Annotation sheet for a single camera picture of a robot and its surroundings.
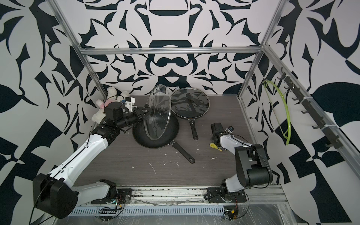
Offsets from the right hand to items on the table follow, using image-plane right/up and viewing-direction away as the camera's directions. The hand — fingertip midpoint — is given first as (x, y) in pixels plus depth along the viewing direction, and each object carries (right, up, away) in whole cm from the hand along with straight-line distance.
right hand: (218, 138), depth 95 cm
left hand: (-41, +20, -20) cm, 50 cm away
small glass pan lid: (-19, +24, +10) cm, 32 cm away
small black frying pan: (-18, +11, 0) cm, 21 cm away
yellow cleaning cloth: (-5, -3, -7) cm, 9 cm away
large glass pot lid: (-37, +19, -20) cm, 47 cm away
